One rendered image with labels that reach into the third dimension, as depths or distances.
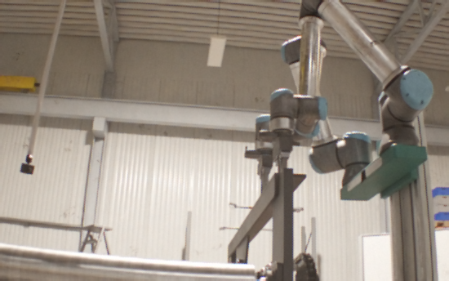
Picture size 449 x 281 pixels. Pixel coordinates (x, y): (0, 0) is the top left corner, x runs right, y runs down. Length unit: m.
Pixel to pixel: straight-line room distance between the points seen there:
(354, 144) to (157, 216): 9.89
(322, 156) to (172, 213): 9.72
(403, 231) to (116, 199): 10.38
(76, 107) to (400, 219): 10.90
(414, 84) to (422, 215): 0.57
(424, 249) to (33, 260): 1.55
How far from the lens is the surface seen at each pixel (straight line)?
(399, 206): 2.43
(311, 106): 1.86
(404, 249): 2.40
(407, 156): 2.03
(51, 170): 12.82
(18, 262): 1.25
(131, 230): 12.11
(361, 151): 2.52
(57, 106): 12.76
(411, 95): 1.96
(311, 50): 2.14
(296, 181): 1.39
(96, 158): 12.51
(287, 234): 1.23
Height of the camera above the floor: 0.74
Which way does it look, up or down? 23 degrees up
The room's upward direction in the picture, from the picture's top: 2 degrees clockwise
